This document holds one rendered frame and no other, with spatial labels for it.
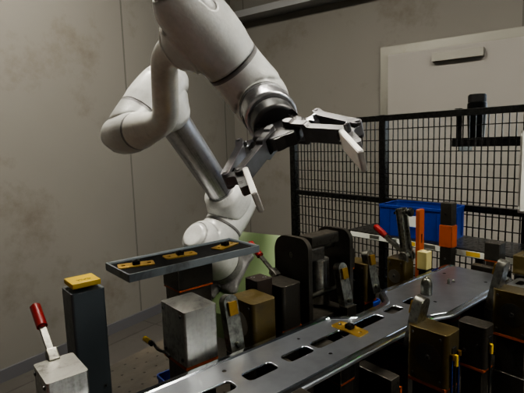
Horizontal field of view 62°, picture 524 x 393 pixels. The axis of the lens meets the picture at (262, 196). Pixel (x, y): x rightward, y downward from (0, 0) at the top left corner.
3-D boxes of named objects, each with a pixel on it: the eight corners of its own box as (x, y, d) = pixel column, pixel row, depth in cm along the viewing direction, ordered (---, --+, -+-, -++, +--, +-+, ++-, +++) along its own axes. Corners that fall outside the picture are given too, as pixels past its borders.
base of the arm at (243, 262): (196, 293, 178) (189, 287, 174) (221, 246, 188) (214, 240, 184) (231, 304, 168) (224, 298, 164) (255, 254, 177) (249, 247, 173)
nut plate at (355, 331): (369, 332, 101) (369, 327, 101) (359, 337, 98) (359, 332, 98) (341, 321, 107) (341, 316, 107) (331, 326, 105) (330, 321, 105)
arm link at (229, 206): (214, 234, 182) (238, 192, 192) (246, 243, 174) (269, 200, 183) (104, 97, 124) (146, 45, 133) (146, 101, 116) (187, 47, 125)
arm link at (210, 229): (196, 276, 176) (165, 248, 161) (217, 238, 184) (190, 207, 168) (227, 285, 166) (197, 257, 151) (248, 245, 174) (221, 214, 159)
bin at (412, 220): (448, 243, 170) (449, 210, 168) (377, 233, 191) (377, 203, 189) (465, 235, 181) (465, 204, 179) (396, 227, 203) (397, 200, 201)
